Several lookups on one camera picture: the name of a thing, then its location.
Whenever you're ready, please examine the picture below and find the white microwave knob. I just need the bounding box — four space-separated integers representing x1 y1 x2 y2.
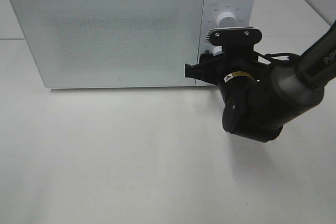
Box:
212 46 223 56
216 10 238 28

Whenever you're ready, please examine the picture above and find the black camera cable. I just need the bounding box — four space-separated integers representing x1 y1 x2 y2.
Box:
256 52 300 65

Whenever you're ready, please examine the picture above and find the white microwave door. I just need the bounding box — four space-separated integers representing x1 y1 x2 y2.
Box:
10 0 203 89

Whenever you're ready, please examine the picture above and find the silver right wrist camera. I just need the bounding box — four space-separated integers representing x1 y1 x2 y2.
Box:
206 27 262 47

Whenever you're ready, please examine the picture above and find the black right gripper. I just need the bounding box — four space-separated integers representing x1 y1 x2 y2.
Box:
184 46 268 88

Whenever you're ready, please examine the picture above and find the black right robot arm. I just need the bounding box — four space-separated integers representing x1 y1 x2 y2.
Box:
185 26 335 142

